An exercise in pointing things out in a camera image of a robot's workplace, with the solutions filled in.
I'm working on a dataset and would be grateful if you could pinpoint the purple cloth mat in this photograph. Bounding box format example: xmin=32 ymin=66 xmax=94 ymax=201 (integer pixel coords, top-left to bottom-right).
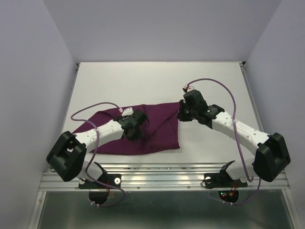
xmin=71 ymin=101 xmax=181 ymax=156

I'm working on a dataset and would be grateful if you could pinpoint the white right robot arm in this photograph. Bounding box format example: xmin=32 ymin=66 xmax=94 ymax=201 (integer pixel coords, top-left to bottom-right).
xmin=178 ymin=90 xmax=291 ymax=186

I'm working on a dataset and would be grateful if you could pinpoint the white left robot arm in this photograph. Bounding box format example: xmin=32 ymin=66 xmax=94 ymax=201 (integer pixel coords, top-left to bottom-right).
xmin=46 ymin=107 xmax=148 ymax=188

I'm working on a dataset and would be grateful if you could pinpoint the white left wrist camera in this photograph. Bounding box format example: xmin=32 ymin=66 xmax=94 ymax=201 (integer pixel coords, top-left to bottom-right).
xmin=119 ymin=107 xmax=133 ymax=116

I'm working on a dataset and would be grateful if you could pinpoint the aluminium front rail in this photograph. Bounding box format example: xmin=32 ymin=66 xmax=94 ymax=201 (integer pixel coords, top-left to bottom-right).
xmin=39 ymin=163 xmax=290 ymax=192

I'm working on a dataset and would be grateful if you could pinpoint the aluminium rail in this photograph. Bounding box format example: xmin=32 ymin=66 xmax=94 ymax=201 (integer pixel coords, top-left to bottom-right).
xmin=39 ymin=163 xmax=290 ymax=192
xmin=239 ymin=61 xmax=277 ymax=167

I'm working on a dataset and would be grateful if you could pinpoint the aluminium right side rail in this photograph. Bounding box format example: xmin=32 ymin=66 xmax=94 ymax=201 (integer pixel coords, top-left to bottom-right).
xmin=239 ymin=61 xmax=277 ymax=167

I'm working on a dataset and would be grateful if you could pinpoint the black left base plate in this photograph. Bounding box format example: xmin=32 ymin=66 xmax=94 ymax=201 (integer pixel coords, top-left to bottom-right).
xmin=78 ymin=174 xmax=126 ymax=208

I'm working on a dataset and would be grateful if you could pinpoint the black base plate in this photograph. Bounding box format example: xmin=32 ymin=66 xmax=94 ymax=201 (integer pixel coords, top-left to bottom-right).
xmin=78 ymin=174 xmax=126 ymax=208
xmin=201 ymin=172 xmax=248 ymax=204

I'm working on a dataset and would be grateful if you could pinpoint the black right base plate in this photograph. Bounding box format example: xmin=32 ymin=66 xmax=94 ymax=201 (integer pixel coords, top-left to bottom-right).
xmin=201 ymin=172 xmax=248 ymax=204

